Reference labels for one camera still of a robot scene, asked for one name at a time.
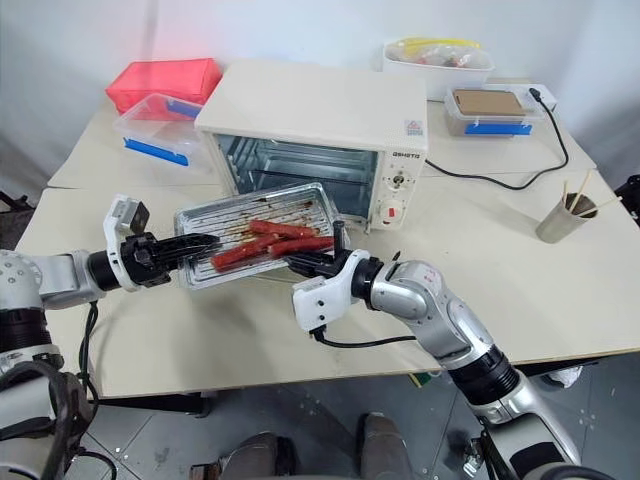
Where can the silver metal cup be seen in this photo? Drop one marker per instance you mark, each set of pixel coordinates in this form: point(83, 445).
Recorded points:
point(560, 225)

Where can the white toaster oven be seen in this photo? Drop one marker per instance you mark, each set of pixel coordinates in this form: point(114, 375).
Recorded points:
point(310, 107)

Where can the dark rounded shape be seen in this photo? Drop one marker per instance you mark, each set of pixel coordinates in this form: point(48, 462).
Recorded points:
point(381, 445)
point(260, 457)

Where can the red sausage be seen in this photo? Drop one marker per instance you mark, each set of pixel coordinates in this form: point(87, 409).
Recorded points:
point(280, 229)
point(305, 244)
point(240, 255)

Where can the red plastic container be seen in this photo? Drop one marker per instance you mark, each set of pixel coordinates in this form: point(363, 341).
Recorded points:
point(160, 80)

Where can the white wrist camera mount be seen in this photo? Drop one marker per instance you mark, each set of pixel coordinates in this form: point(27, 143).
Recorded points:
point(116, 225)
point(320, 300)

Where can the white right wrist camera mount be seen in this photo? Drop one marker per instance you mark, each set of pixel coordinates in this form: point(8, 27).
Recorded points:
point(320, 300)

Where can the wooden chopstick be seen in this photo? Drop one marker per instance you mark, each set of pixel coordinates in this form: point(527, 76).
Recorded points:
point(566, 195)
point(610, 202)
point(582, 190)

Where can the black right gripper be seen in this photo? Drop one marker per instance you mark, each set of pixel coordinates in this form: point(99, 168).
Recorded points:
point(334, 262)

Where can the white plastic bin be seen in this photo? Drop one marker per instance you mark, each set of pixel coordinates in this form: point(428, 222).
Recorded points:
point(440, 75)

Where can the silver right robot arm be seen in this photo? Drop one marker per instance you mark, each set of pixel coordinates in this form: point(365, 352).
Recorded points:
point(450, 320)

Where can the empty clear container blue clips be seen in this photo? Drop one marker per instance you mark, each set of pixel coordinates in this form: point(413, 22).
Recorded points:
point(155, 135)

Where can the silver metal baking tray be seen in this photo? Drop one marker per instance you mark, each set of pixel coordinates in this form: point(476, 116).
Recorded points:
point(210, 220)

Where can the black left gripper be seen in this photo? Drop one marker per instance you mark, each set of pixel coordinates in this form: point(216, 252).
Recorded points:
point(145, 260)

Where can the black object beside table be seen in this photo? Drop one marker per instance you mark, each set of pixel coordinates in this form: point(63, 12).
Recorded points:
point(629, 195)

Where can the dark object behind table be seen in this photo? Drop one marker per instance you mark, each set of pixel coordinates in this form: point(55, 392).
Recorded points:
point(15, 202)

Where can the yellow plastic zip bag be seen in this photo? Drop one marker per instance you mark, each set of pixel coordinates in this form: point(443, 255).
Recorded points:
point(440, 42)

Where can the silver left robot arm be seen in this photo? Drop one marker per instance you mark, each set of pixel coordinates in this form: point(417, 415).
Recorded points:
point(50, 280)

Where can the clear container with brown card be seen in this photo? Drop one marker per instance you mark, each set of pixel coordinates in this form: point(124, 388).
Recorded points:
point(492, 107)

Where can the white crumpled paper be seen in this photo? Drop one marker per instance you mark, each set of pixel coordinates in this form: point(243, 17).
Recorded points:
point(567, 377)

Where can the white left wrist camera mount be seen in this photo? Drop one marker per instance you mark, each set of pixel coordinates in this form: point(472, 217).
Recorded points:
point(116, 225)

